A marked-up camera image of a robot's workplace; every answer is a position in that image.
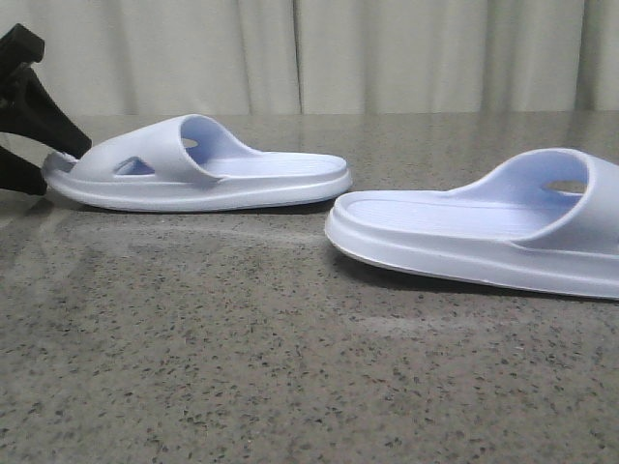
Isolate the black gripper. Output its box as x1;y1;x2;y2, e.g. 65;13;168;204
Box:
0;23;92;195

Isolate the light blue slipper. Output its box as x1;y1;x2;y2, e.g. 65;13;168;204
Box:
325;148;618;300
42;114;352;213

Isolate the grey-white pleated curtain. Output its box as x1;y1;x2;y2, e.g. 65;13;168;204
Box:
1;1;618;115

